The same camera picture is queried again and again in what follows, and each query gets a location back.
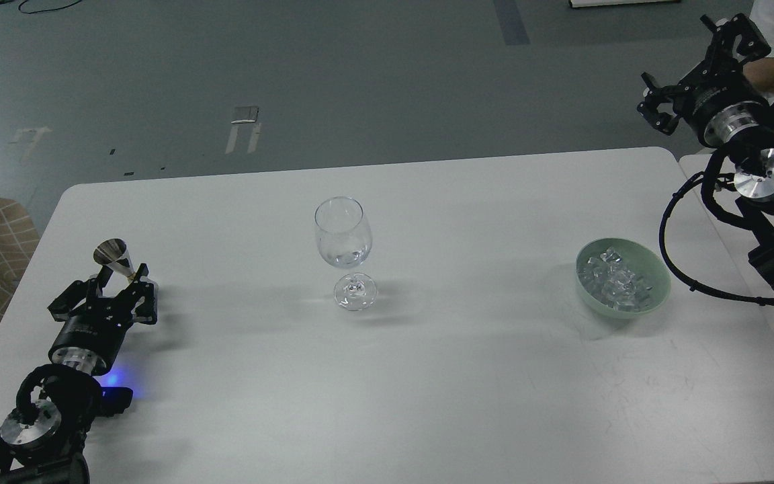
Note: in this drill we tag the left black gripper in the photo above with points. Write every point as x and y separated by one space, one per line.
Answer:
94 327

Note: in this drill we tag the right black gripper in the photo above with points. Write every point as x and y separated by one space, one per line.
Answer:
715 98

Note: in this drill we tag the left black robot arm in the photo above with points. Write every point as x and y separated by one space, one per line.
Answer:
43 437

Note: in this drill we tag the clear wine glass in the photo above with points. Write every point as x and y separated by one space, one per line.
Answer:
344 240

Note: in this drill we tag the steel double jigger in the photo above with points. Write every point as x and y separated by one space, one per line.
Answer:
114 254

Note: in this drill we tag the green bowl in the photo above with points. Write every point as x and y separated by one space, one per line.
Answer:
642 260

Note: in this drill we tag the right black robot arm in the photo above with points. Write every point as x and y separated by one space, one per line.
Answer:
737 188

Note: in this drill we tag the pile of ice cubes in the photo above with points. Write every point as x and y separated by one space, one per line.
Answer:
608 278

